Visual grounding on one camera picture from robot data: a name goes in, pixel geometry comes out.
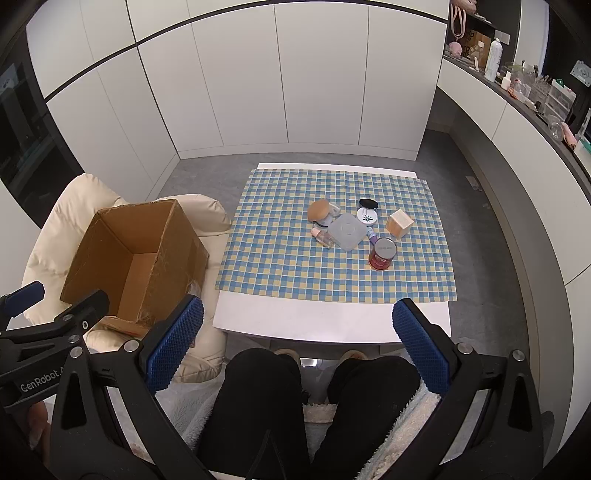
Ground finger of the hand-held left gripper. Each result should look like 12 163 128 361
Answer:
0 290 110 370
0 281 45 330

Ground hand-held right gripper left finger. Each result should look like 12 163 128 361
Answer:
50 295 218 480

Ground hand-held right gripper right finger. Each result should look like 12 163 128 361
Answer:
379 298 555 480

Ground brown cardboard box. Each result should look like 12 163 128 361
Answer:
60 198 209 337

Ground pink cube box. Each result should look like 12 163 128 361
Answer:
386 209 414 239

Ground grey square plastic case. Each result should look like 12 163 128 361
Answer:
327 213 369 252

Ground person's left hand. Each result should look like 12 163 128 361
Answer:
28 401 51 462

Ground person's right leg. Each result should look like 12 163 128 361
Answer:
309 355 421 480

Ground cream padded chair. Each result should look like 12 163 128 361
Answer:
21 173 234 384

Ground blue yellow checked tablecloth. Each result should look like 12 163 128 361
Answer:
215 168 458 305

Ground black glass cabinet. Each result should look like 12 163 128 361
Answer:
0 60 79 227

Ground clear drawer organizer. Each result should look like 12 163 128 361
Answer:
545 78 578 121

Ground white spray bottle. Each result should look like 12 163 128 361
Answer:
483 39 504 83

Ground brown printed carton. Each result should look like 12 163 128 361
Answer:
462 28 495 65

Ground white wall cabinets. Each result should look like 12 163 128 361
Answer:
25 0 451 160

